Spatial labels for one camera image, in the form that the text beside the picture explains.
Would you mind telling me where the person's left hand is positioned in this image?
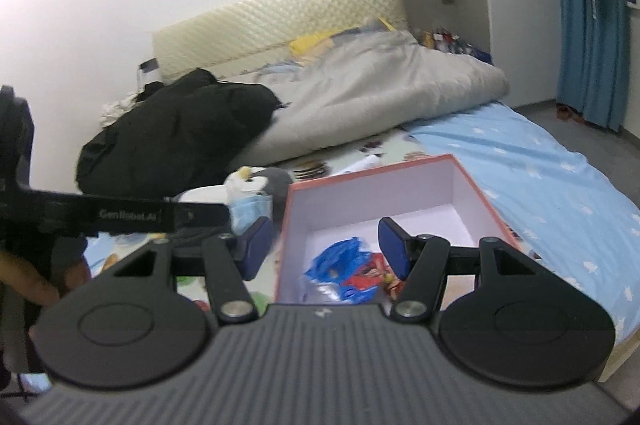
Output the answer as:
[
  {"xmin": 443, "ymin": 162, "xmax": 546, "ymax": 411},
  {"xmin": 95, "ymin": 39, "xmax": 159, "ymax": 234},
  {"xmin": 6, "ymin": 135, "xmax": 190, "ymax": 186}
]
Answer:
[{"xmin": 0, "ymin": 249, "xmax": 92, "ymax": 307}]

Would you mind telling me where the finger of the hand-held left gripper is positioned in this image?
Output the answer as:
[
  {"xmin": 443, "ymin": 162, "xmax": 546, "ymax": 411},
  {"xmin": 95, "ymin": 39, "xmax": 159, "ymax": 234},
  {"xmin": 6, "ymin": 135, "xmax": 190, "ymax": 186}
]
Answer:
[{"xmin": 30, "ymin": 189, "xmax": 232, "ymax": 238}]

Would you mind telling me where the fruit printed mat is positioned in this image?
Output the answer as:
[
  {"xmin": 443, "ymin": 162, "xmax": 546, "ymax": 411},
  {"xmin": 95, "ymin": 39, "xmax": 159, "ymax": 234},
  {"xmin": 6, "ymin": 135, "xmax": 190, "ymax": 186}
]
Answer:
[{"xmin": 82, "ymin": 125, "xmax": 436, "ymax": 313}]

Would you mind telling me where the blue star bed sheet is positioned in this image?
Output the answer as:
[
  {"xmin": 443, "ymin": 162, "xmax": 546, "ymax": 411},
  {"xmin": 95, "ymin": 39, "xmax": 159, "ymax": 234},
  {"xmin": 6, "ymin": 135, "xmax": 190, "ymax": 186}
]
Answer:
[{"xmin": 405, "ymin": 102, "xmax": 640, "ymax": 347}]

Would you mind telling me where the pink cardboard box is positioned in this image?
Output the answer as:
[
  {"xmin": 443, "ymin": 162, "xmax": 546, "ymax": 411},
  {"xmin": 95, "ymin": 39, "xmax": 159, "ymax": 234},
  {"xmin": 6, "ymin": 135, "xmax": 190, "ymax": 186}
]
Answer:
[{"xmin": 274, "ymin": 153, "xmax": 543, "ymax": 306}]

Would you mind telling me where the cream quilted headboard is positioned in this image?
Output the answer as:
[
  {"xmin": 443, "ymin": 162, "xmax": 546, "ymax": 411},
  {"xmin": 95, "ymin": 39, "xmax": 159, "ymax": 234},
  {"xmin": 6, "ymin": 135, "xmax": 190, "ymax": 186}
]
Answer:
[{"xmin": 151, "ymin": 0, "xmax": 406, "ymax": 84}]

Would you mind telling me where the grey plush penguin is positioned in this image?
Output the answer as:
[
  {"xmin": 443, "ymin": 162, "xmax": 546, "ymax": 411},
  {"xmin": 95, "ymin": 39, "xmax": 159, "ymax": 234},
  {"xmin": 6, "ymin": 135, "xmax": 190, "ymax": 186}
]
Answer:
[{"xmin": 222, "ymin": 166, "xmax": 296, "ymax": 212}]

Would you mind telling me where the black jacket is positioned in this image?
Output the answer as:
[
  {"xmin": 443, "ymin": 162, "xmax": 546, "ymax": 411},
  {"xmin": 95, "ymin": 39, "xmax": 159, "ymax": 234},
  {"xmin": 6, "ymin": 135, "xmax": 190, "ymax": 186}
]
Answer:
[{"xmin": 75, "ymin": 69, "xmax": 284, "ymax": 206}]

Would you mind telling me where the blue curtain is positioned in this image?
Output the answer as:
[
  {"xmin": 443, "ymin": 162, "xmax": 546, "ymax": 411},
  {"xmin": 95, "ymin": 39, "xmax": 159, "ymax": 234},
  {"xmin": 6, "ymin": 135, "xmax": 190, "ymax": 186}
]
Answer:
[{"xmin": 545, "ymin": 0, "xmax": 634, "ymax": 132}]

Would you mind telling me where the red cartoon snack packet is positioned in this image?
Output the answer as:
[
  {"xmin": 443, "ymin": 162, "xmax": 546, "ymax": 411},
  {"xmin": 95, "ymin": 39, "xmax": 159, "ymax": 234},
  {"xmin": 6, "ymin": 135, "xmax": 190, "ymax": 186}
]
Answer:
[{"xmin": 345, "ymin": 252, "xmax": 402, "ymax": 301}]

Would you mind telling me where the blue face mask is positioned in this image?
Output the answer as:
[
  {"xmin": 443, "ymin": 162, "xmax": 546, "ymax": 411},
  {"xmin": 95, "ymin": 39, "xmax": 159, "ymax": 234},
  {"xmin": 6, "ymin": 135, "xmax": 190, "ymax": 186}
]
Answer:
[{"xmin": 227, "ymin": 195, "xmax": 274, "ymax": 234}]

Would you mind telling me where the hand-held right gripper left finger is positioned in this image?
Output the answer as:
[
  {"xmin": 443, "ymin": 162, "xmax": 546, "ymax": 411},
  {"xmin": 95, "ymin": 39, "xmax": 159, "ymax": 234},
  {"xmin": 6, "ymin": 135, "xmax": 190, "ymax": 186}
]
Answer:
[{"xmin": 111, "ymin": 216, "xmax": 275, "ymax": 323}]

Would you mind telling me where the pile of colourful packets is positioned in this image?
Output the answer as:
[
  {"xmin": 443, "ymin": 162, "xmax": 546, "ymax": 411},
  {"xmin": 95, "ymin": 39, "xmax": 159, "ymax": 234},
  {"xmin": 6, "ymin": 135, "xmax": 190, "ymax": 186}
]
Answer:
[{"xmin": 420, "ymin": 27, "xmax": 494, "ymax": 62}]

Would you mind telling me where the white crumpled cloth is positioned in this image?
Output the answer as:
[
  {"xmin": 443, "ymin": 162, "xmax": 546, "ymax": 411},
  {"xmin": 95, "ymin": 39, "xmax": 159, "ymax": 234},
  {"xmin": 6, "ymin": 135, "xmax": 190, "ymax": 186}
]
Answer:
[{"xmin": 100, "ymin": 92, "xmax": 147, "ymax": 126}]

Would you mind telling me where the grey quilt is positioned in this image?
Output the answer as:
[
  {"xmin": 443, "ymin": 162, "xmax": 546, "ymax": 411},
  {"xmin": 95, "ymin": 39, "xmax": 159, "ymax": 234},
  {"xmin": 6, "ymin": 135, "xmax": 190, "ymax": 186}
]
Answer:
[{"xmin": 220, "ymin": 27, "xmax": 512, "ymax": 166}]

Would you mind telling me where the white wardrobe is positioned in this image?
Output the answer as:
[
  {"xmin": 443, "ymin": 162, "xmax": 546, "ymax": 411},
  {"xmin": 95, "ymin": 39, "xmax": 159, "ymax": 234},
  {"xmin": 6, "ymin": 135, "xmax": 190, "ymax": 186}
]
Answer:
[{"xmin": 390, "ymin": 0, "xmax": 563, "ymax": 108}]

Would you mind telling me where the blue white plastic bag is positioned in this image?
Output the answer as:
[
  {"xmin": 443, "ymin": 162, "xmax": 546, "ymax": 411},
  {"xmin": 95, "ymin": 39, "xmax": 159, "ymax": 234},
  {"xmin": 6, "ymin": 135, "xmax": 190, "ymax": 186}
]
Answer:
[{"xmin": 300, "ymin": 235, "xmax": 382, "ymax": 303}]

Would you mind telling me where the wooden bed frame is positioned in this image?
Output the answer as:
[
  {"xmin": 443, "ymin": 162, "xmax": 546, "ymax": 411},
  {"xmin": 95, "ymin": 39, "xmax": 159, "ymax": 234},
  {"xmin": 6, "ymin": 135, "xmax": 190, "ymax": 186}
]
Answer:
[{"xmin": 597, "ymin": 335, "xmax": 640, "ymax": 384}]

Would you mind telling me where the clear cup with dark lid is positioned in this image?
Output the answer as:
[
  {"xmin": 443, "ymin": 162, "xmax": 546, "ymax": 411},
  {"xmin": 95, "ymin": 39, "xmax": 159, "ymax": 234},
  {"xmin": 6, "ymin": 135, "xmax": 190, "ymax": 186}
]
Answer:
[{"xmin": 137, "ymin": 60, "xmax": 164, "ymax": 88}]

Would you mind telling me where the yellow pillow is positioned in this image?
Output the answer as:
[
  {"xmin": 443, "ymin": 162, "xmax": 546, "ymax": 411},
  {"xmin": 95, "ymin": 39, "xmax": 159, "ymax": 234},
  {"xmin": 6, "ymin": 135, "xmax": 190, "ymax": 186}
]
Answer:
[{"xmin": 290, "ymin": 17, "xmax": 396, "ymax": 56}]

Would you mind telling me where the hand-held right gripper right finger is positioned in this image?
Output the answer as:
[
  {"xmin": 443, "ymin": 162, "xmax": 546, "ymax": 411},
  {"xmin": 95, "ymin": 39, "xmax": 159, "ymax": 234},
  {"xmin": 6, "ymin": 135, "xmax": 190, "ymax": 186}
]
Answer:
[{"xmin": 378, "ymin": 217, "xmax": 541, "ymax": 322}]

